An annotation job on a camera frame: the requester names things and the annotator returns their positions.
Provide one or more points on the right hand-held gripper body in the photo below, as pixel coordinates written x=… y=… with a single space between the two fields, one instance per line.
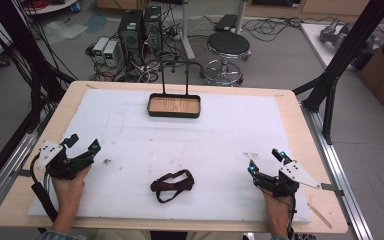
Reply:
x=281 y=185

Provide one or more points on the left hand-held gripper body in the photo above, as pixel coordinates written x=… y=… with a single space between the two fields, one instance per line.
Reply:
x=55 y=165

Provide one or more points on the dark red cloth band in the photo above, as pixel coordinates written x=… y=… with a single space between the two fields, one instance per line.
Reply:
x=180 y=183

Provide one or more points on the black stand with wooden tray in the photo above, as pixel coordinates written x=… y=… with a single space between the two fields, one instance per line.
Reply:
x=174 y=105

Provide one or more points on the person's right hand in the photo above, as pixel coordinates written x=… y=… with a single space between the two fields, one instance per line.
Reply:
x=277 y=206

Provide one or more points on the person's left hand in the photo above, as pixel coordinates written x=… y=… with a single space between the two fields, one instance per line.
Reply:
x=67 y=193

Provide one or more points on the light wooden table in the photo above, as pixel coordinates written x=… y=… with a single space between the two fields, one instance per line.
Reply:
x=313 y=140

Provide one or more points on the thin wooden stick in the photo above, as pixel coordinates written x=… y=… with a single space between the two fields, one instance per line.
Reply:
x=320 y=216

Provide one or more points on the white foam mat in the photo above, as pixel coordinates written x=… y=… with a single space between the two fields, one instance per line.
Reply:
x=180 y=143

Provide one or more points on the white power supply unit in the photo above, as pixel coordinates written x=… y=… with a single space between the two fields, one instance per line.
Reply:
x=110 y=53
x=100 y=49

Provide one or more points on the clear plastic sheet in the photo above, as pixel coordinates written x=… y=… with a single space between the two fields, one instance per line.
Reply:
x=65 y=30

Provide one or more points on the white board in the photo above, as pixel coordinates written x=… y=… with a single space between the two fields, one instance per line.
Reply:
x=316 y=46

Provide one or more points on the black computer tower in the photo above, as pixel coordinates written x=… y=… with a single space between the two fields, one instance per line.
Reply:
x=152 y=28
x=130 y=33

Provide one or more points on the black round stool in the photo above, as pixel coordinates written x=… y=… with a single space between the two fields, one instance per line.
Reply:
x=228 y=45

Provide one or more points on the grey robot part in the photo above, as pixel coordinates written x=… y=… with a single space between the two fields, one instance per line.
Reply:
x=333 y=31

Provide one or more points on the white round table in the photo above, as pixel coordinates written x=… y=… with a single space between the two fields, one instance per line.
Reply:
x=51 y=6

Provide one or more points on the black power adapter box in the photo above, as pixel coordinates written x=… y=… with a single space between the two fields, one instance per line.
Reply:
x=226 y=22

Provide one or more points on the grey metal table leg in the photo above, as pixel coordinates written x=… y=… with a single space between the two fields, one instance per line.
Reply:
x=187 y=33

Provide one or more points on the aluminium rail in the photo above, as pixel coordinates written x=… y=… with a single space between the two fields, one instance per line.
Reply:
x=340 y=173
x=6 y=170

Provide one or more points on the black metal frame strut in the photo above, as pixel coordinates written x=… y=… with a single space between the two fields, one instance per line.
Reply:
x=20 y=50
x=343 y=56

